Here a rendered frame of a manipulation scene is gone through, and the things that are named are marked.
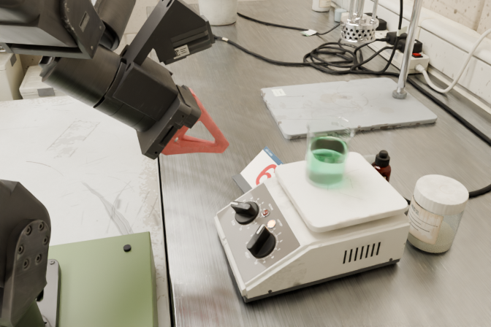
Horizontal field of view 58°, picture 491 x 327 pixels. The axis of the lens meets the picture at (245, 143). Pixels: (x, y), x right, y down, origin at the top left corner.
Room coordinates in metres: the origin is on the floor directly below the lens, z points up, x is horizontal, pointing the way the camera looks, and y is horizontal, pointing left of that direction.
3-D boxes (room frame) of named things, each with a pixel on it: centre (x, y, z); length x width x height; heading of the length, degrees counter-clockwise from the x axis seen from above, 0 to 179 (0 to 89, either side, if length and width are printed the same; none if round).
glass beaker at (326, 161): (0.43, -0.10, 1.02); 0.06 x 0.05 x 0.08; 41
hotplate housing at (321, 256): (0.41, -0.08, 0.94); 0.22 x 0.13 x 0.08; 108
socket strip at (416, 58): (1.15, -0.36, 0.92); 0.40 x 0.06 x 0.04; 12
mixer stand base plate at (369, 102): (0.79, -0.20, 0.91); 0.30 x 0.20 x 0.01; 102
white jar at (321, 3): (1.51, -0.26, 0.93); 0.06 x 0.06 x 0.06
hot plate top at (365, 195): (0.41, -0.11, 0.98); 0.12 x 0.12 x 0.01; 18
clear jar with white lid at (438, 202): (0.42, -0.23, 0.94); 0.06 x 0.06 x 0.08
